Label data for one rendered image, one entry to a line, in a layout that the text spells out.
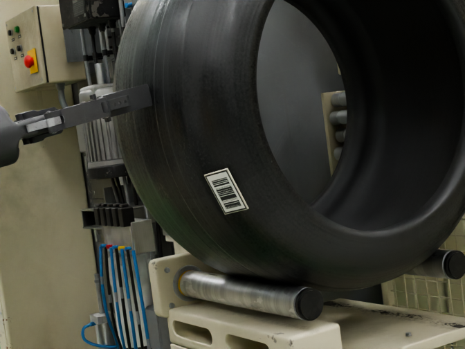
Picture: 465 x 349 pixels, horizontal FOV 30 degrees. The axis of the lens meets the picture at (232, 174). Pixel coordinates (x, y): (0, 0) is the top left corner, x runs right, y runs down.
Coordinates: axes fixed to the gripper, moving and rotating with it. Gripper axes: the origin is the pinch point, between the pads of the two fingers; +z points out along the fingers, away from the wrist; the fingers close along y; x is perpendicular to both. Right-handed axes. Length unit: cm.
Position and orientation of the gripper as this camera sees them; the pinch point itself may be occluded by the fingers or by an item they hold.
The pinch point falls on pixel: (125, 101)
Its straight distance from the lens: 116.2
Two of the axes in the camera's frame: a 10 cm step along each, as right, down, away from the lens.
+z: 8.1, -2.8, 5.1
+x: 2.5, 9.6, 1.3
